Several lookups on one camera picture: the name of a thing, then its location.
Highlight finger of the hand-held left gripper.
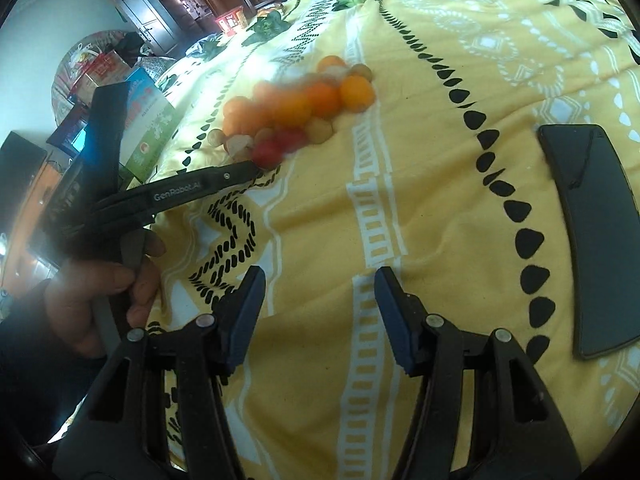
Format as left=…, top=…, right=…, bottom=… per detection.
left=86, top=82, right=132, bottom=206
left=87, top=160, right=261, bottom=228

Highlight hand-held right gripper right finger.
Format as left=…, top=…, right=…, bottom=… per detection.
left=374, top=266, right=583, bottom=480

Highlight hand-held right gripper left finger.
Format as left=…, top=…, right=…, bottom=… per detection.
left=52, top=266, right=267, bottom=480

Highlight red tomato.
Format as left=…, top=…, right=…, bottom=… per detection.
left=275, top=127, right=310, bottom=153
left=251, top=140, right=283, bottom=170

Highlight person's left forearm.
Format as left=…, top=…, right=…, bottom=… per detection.
left=0, top=277, right=108, bottom=466

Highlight person's left hand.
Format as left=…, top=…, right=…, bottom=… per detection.
left=45, top=232, right=166, bottom=358

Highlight blue and green cardboard box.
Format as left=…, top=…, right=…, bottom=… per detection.
left=117, top=67, right=177, bottom=183

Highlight brown cardboard box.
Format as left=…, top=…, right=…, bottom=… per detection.
left=75, top=52, right=133, bottom=91

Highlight pale beige chunk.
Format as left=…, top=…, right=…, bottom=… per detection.
left=225, top=134, right=256, bottom=158

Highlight white patterned bag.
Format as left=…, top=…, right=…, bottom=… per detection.
left=140, top=55, right=176, bottom=78

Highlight large black box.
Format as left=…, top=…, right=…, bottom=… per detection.
left=0, top=131, right=51, bottom=246

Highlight dark wooden door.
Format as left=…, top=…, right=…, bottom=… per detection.
left=90, top=0, right=181, bottom=56

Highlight pile of brown longans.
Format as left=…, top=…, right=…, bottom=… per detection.
left=207, top=62, right=373, bottom=158

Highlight pile of oranges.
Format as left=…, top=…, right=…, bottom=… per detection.
left=222, top=55, right=376, bottom=133

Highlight red snack box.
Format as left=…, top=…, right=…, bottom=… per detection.
left=216, top=7, right=248, bottom=36

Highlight yellow patterned blanket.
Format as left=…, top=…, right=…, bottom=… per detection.
left=145, top=0, right=640, bottom=480

